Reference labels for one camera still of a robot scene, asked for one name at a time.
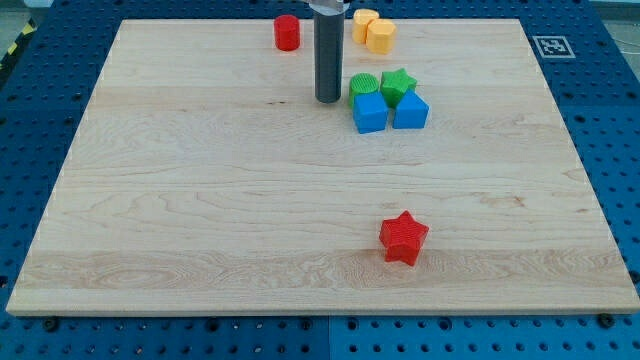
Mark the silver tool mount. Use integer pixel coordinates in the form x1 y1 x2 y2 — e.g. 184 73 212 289
305 0 351 15

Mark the green cylinder block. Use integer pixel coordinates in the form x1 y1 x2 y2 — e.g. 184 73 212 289
349 73 379 107

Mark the yellow hexagon block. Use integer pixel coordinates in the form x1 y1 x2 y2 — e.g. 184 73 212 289
365 19 397 55

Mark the green star block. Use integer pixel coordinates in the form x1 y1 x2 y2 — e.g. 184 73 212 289
380 68 417 109

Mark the blue triangle block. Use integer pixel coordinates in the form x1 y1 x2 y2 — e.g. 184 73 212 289
392 90 430 129

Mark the red cylinder block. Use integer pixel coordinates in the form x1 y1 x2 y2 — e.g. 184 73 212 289
273 14 300 51

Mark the white fiducial marker tag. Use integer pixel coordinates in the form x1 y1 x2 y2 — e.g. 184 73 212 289
532 35 575 59

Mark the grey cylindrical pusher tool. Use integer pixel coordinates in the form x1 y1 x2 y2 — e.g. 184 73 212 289
313 10 344 104

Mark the blue cube block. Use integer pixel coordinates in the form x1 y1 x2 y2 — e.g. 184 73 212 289
353 92 389 134

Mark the black bolt front left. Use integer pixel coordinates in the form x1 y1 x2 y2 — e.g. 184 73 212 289
42 317 59 333

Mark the red star block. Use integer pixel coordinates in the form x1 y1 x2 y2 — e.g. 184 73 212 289
379 210 430 266

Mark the yellow cylinder block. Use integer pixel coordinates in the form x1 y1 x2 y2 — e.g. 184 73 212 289
351 8 380 44

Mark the black bolt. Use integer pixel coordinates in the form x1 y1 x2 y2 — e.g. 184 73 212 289
597 313 616 329
42 317 59 333

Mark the black bolt front right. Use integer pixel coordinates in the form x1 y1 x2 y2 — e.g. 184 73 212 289
597 313 616 329

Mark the wooden board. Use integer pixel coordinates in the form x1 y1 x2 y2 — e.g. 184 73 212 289
7 19 639 317

